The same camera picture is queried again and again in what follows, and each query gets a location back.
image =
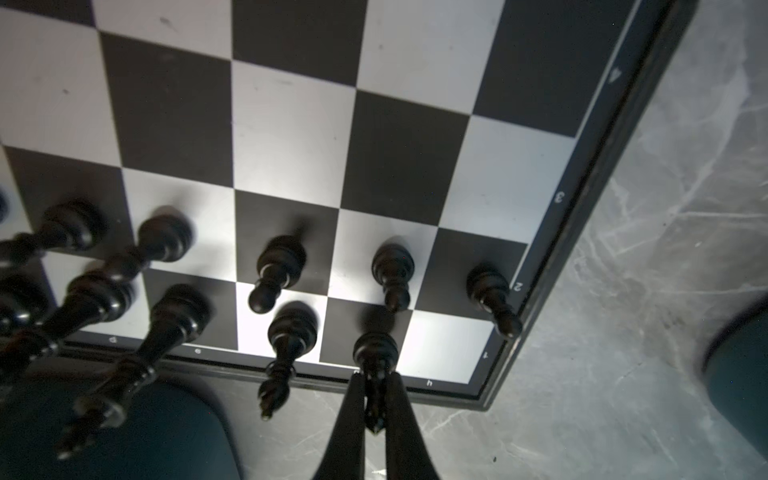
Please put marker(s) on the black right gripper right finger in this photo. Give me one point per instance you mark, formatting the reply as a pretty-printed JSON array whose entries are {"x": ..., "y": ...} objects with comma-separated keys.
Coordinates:
[{"x": 406, "y": 454}]

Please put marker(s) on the black chess bishop piece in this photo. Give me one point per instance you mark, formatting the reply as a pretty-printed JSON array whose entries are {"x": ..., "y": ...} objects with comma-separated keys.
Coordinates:
[{"x": 292, "y": 334}]

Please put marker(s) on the teal tray with black pieces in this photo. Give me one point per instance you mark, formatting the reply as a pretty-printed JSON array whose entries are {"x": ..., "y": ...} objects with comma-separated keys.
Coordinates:
[{"x": 169, "y": 433}]

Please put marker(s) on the black white chessboard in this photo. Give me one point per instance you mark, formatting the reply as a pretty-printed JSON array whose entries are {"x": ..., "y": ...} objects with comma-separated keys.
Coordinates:
[{"x": 404, "y": 143}]

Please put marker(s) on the teal tray with white pieces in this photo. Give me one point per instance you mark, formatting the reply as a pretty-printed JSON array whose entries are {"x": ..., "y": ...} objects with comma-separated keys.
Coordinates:
[{"x": 735, "y": 374}]

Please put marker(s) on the black chess knight piece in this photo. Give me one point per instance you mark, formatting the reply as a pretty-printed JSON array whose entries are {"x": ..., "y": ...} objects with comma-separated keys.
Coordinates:
[{"x": 376, "y": 354}]

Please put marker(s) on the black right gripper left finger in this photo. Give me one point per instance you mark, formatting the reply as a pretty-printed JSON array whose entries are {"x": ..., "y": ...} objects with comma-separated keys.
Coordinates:
[{"x": 344, "y": 457}]

